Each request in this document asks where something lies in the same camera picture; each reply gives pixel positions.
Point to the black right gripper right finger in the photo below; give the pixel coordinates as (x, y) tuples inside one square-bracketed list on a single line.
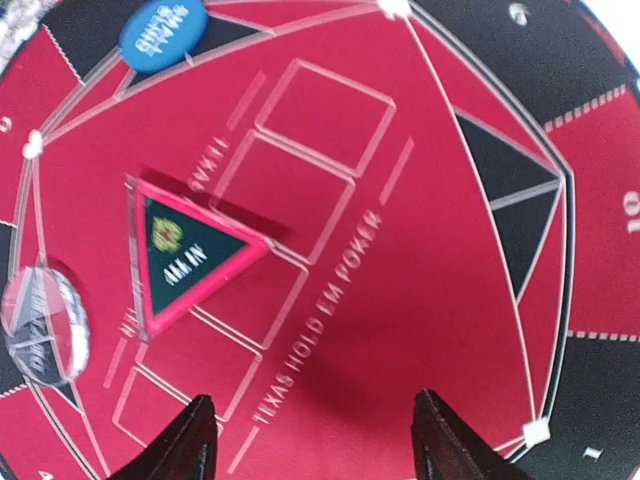
[(446, 447)]

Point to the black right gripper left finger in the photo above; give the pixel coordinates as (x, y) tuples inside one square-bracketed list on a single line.
[(185, 449)]

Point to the triangular all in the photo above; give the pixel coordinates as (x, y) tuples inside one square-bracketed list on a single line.
[(180, 254)]

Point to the blue small blind button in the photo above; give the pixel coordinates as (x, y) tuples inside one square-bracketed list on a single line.
[(161, 34)]

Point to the round red black poker mat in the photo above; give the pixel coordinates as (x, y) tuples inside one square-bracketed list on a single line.
[(451, 189)]

